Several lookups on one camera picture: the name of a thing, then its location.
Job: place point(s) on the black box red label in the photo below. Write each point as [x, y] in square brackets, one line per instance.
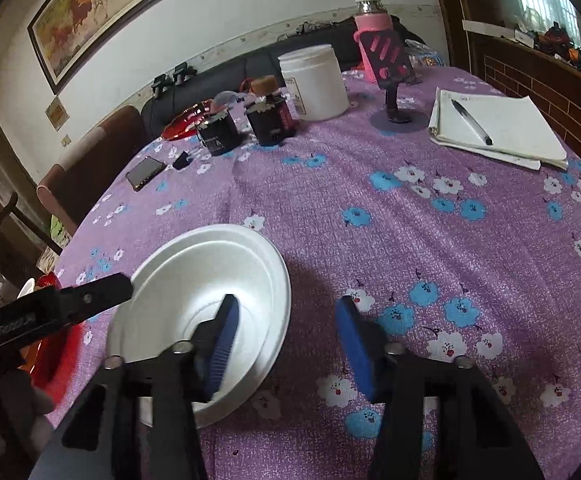
[270, 122]

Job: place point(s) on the black smartphone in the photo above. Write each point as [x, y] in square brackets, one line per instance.
[145, 172]

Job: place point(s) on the black electronic box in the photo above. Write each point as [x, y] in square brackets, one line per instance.
[219, 135]

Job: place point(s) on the beige plastic bowl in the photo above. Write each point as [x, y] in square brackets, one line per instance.
[26, 289]

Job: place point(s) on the dark wooden chair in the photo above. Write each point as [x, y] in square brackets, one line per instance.
[10, 207]

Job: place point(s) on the framed horse painting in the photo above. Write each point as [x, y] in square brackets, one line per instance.
[100, 15]

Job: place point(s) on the red ribbed glass plate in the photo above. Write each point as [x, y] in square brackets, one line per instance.
[60, 360]

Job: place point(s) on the small red glass plate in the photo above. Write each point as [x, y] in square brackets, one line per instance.
[185, 122]

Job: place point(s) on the brown padded chair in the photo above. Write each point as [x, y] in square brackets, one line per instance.
[85, 170]

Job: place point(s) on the black charger adapter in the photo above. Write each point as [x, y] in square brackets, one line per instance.
[183, 160]

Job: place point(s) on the white notebook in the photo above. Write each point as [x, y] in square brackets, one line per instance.
[515, 125]

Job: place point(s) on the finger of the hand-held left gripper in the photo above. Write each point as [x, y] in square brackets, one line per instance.
[103, 294]

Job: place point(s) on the white plastic jar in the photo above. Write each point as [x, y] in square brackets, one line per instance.
[315, 85]

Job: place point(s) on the black clamp device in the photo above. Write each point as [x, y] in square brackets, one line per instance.
[181, 74]
[160, 85]

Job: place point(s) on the pink sleeved bottle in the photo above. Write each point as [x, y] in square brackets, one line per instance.
[373, 20]

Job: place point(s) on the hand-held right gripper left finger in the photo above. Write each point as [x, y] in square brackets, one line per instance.
[223, 345]

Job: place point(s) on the white foam bowl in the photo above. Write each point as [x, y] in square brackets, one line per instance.
[210, 265]

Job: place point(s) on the black pen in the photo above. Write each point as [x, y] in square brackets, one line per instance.
[472, 122]

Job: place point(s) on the small wall plaque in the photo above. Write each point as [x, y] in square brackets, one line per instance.
[56, 112]

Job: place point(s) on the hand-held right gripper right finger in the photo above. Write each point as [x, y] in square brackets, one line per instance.
[358, 350]

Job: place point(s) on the purple floral tablecloth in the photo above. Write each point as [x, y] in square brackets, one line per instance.
[395, 240]

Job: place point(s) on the black leather sofa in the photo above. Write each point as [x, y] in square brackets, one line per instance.
[250, 67]

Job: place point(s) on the colourful packet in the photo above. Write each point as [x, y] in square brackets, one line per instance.
[425, 55]

